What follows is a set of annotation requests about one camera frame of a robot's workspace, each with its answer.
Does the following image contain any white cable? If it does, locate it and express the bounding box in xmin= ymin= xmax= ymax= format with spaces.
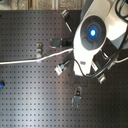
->
xmin=0 ymin=48 xmax=74 ymax=65

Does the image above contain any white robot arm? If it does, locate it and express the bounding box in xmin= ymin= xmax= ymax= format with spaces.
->
xmin=73 ymin=0 xmax=127 ymax=76

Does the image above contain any black block fixture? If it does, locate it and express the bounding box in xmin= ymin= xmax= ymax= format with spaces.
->
xmin=50 ymin=39 xmax=72 ymax=47

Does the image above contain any silver clamp with black rod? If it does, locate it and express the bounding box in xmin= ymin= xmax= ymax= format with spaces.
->
xmin=61 ymin=10 xmax=72 ymax=31

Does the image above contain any silver cylindrical connector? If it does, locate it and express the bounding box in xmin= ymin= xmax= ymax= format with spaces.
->
xmin=98 ymin=74 xmax=106 ymax=84

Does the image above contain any metal cable clip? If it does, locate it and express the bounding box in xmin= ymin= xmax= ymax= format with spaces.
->
xmin=36 ymin=42 xmax=43 ymax=59

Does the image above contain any black cable with grey connector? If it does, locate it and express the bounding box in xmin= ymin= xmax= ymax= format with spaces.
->
xmin=54 ymin=58 xmax=116 ymax=80

